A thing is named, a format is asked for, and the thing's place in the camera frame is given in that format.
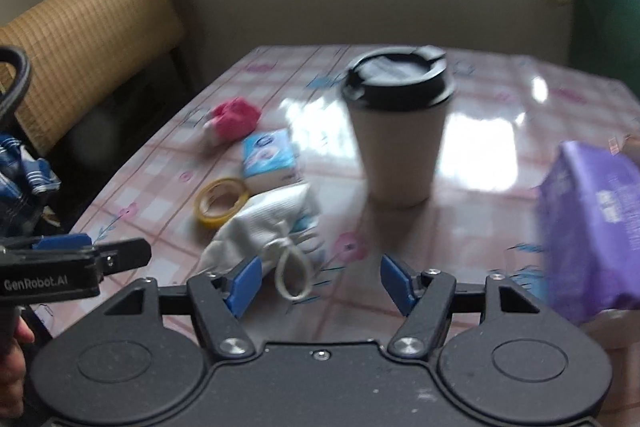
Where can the beige cup with black lid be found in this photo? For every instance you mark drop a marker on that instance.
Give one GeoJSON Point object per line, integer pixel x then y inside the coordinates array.
{"type": "Point", "coordinates": [397, 99]}

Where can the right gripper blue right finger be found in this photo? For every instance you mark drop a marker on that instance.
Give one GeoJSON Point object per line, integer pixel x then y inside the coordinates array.
{"type": "Point", "coordinates": [423, 298]}

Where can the pink and white sock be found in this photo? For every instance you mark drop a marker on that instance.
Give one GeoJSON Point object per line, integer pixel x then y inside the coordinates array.
{"type": "Point", "coordinates": [230, 121]}

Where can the purple tissue pack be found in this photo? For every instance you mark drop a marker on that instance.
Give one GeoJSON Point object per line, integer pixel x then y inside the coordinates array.
{"type": "Point", "coordinates": [588, 212]}

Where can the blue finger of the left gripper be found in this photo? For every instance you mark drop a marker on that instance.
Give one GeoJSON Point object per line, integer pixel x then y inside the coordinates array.
{"type": "Point", "coordinates": [122, 256]}
{"type": "Point", "coordinates": [66, 242]}

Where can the small blue tissue packet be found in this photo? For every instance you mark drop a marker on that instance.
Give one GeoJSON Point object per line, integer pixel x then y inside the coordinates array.
{"type": "Point", "coordinates": [269, 161]}

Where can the yellow tape roll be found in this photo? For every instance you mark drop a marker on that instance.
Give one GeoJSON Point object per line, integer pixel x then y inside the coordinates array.
{"type": "Point", "coordinates": [219, 201]}

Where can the white face mask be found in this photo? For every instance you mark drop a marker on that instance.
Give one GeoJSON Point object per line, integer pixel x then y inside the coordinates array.
{"type": "Point", "coordinates": [281, 228]}

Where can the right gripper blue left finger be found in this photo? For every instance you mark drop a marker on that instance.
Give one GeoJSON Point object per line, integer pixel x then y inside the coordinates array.
{"type": "Point", "coordinates": [218, 302]}

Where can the woven bamboo chair back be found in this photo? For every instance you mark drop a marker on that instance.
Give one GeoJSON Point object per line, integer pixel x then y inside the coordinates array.
{"type": "Point", "coordinates": [81, 51]}

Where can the person's left hand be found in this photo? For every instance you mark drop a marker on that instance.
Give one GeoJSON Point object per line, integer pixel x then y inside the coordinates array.
{"type": "Point", "coordinates": [13, 372]}

